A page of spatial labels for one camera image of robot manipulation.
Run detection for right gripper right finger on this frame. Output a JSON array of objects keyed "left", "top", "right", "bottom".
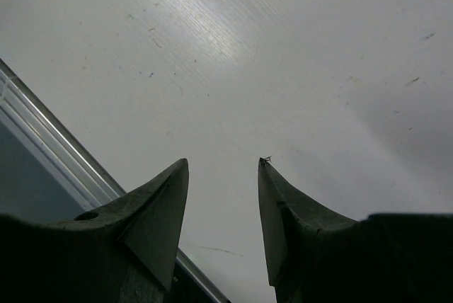
[{"left": 258, "top": 159, "right": 452, "bottom": 302}]

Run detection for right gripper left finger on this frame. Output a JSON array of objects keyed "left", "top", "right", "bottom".
[{"left": 1, "top": 159, "right": 189, "bottom": 302}]

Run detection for aluminium mounting rail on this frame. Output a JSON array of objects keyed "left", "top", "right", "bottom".
[{"left": 1, "top": 64, "right": 227, "bottom": 302}]

